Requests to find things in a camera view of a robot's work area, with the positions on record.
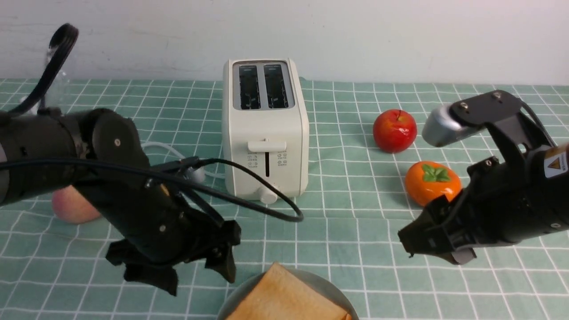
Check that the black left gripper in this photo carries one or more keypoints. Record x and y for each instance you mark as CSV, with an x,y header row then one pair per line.
x,y
162,221

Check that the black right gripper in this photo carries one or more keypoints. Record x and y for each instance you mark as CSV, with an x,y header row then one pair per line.
x,y
416,235

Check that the toast slice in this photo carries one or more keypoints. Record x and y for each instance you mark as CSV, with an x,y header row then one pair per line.
x,y
281,296

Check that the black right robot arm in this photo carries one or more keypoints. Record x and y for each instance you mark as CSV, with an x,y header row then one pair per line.
x,y
505,204

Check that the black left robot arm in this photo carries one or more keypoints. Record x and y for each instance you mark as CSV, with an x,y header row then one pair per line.
x,y
40,153

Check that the white toaster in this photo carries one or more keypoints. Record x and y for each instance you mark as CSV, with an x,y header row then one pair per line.
x,y
265,128

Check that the orange persimmon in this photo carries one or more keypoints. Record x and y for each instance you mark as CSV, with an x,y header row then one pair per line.
x,y
427,180

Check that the green checkered tablecloth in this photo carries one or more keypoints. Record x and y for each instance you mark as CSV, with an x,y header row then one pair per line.
x,y
354,205

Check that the pink peach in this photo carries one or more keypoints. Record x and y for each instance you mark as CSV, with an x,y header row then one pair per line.
x,y
70,206

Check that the grey plate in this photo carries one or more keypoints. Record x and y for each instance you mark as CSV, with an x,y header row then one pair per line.
x,y
316,282

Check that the red apple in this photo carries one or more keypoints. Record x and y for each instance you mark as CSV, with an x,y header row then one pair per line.
x,y
394,131

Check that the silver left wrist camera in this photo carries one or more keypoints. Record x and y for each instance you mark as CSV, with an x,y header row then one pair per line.
x,y
195,174

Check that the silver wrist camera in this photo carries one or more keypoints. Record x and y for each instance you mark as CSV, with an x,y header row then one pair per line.
x,y
442,129
195,174

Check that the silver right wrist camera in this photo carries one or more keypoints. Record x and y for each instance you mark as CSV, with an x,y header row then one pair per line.
x,y
442,129

